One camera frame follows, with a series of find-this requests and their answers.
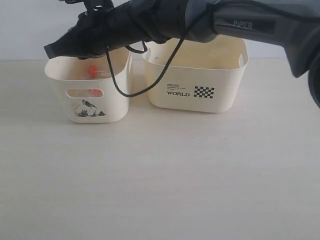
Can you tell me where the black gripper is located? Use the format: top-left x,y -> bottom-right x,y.
43,0 -> 161,60

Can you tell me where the orange-capped tube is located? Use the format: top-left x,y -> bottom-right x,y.
88,65 -> 112,78

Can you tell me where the cream bin with WORLD label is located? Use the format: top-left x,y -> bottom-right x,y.
147,35 -> 249,113

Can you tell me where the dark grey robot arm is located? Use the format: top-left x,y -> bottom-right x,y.
44,0 -> 320,104

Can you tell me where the cream bin with mountain picture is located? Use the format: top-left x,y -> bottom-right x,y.
44,48 -> 133,124

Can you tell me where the black cable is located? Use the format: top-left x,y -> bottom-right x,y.
101,0 -> 320,98

